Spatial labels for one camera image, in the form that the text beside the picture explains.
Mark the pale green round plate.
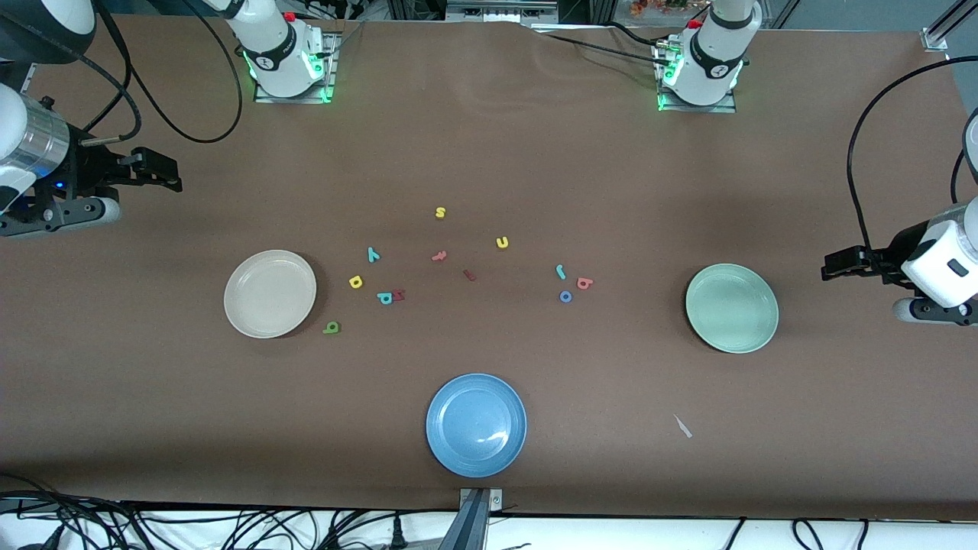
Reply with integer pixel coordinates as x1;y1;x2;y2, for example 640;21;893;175
685;263;780;354

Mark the beige round plate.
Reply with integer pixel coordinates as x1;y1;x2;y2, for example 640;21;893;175
223;249;318;339

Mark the brown table cover sheet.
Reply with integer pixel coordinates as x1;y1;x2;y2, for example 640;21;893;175
0;14;978;522

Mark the grey equipment box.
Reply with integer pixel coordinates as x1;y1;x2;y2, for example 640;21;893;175
445;0;559;21

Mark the blue round plate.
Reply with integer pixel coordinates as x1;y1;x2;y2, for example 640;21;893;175
425;373;528;479

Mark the long black looped cable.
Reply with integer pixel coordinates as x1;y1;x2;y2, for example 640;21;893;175
93;0;244;146

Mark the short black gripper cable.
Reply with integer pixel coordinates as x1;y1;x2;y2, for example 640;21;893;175
76;50;144;146

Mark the long black arm cable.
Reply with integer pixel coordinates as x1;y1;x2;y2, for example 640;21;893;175
844;60;978;257

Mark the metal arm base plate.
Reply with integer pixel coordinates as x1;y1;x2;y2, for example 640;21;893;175
656;42;738;115
254;31;339;105

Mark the black base cable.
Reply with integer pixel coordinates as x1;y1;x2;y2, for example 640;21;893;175
607;20;667;47
535;29;665;63

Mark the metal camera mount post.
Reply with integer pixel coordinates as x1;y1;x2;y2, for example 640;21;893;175
439;487;505;550

